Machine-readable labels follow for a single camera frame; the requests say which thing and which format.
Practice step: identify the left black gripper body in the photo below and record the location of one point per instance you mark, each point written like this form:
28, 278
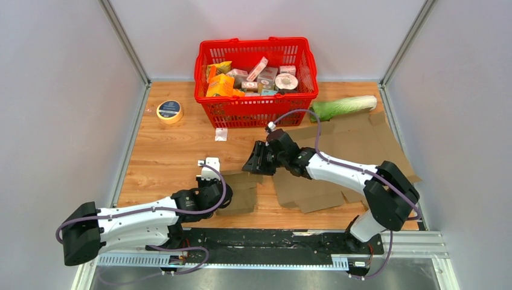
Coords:
203, 184

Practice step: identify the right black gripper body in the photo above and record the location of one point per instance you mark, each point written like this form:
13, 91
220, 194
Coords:
274, 161

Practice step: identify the small brown cardboard box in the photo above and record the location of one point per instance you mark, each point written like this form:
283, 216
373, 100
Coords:
244, 192

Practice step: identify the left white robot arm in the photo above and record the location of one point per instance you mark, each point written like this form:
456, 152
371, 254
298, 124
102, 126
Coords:
90, 231

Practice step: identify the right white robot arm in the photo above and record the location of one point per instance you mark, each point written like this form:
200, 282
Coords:
391, 197

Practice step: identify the beige carton box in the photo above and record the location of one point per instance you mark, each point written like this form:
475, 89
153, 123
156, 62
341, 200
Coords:
266, 79

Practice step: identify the small pink box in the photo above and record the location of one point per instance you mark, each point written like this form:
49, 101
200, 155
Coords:
287, 69

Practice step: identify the grey white box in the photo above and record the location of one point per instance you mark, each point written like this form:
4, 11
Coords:
239, 76

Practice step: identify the pink white long box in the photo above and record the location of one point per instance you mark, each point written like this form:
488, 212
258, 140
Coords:
257, 69

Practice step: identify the orange snack box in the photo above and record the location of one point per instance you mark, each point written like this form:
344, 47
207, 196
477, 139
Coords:
220, 86

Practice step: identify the small white paper packet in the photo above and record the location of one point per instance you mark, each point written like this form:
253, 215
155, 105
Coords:
221, 134

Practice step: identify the green napa cabbage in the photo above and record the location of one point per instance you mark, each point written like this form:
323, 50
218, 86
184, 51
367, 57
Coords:
326, 110

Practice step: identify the red plastic shopping basket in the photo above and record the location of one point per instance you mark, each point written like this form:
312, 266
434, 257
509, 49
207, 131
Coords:
247, 107

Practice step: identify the large flat cardboard sheet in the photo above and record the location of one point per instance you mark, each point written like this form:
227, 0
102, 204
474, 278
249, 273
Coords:
363, 138

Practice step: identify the yellow tape roll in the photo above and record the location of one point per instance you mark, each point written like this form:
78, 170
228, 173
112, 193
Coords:
170, 112

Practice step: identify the yellow snack bag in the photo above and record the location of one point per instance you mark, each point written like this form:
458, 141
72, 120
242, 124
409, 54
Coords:
215, 69

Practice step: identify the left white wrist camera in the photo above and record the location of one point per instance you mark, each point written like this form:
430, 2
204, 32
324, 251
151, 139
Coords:
210, 168

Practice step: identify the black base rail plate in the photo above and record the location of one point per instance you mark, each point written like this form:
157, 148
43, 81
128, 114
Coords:
270, 247

